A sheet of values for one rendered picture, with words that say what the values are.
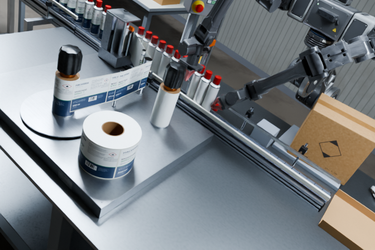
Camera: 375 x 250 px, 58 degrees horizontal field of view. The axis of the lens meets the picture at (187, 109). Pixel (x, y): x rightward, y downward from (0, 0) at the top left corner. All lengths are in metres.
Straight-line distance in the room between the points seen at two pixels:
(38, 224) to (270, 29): 3.47
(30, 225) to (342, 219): 1.44
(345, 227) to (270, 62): 3.13
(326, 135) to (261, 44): 2.97
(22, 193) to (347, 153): 1.63
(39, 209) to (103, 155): 0.87
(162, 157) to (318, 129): 0.74
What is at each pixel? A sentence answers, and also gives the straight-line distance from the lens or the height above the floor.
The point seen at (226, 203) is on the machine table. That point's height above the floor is 0.83.
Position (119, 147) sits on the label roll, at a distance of 1.13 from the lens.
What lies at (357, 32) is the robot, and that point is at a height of 1.46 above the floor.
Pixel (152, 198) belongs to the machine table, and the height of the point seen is 0.83.
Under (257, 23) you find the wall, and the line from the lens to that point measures 4.54.
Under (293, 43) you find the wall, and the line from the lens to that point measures 4.32.
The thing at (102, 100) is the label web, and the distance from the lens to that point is 1.47.
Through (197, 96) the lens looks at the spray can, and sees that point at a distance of 1.67.
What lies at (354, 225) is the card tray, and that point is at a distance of 1.67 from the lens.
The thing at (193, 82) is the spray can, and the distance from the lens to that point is 1.67.
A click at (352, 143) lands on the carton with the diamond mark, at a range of 1.69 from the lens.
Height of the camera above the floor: 1.78
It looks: 33 degrees down
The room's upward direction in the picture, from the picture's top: 21 degrees clockwise
